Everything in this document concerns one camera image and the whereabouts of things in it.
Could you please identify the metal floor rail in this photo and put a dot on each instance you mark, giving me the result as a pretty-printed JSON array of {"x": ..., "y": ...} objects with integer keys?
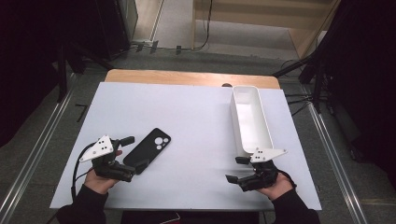
[
  {"x": 37, "y": 140},
  {"x": 337, "y": 165}
]

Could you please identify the person's left hand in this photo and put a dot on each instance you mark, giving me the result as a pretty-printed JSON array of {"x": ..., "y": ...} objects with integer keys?
[{"x": 99, "y": 184}]

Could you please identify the black phone case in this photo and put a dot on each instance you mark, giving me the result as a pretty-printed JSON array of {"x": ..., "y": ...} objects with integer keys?
[{"x": 146, "y": 150}]

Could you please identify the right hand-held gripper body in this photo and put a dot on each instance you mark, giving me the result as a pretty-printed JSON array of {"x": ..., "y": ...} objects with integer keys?
[{"x": 261, "y": 175}]

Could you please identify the wooden table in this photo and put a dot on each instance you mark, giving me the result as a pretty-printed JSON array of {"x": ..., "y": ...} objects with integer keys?
[{"x": 186, "y": 77}]

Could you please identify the white plastic bin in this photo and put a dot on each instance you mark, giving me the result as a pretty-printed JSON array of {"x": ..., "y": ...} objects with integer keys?
[{"x": 252, "y": 119}]

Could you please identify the person's lap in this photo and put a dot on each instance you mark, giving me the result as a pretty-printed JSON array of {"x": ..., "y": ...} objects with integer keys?
[{"x": 202, "y": 218}]

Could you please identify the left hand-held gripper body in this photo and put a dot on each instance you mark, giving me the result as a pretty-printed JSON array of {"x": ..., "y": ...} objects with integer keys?
[{"x": 104, "y": 158}]

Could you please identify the white board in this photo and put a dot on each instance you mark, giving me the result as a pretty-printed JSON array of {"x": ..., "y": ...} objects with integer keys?
[{"x": 193, "y": 124}]

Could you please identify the wooden platform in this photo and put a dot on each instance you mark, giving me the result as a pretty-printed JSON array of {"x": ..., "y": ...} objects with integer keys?
[{"x": 249, "y": 15}]

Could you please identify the person's right hand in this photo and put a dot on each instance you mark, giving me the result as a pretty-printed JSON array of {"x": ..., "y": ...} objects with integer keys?
[{"x": 278, "y": 188}]

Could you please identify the black cabinet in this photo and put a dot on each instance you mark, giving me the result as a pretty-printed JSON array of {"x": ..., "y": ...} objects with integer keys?
[{"x": 115, "y": 28}]

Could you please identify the black metal stand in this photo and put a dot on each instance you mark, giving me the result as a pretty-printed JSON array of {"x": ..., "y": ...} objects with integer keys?
[
  {"x": 62, "y": 71},
  {"x": 317, "y": 81}
]

